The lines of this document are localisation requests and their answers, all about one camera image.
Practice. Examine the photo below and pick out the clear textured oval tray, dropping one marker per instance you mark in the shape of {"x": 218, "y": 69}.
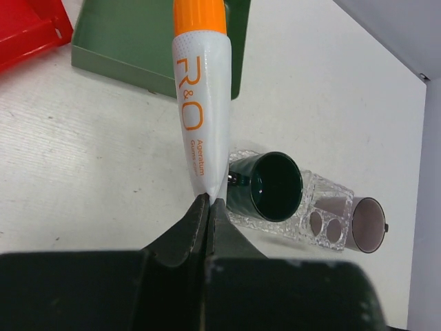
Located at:
{"x": 285, "y": 228}

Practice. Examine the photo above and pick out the clear textured acrylic holder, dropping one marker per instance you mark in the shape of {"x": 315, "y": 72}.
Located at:
{"x": 325, "y": 222}

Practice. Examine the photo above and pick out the white orange toothpaste tube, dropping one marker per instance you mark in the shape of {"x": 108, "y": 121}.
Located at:
{"x": 202, "y": 60}

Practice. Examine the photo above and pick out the grey mug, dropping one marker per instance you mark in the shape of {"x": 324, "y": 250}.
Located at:
{"x": 367, "y": 223}

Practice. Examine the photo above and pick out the dark green mug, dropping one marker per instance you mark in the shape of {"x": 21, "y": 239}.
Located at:
{"x": 264, "y": 186}

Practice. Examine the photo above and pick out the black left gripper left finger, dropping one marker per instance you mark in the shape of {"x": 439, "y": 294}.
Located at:
{"x": 154, "y": 288}

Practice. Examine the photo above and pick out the green plastic tray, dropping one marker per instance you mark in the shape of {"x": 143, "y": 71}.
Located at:
{"x": 129, "y": 41}

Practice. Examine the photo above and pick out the red plastic organizer box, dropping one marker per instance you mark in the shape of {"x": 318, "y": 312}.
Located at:
{"x": 29, "y": 28}

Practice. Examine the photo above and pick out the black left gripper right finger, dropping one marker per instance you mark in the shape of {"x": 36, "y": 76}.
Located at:
{"x": 244, "y": 290}

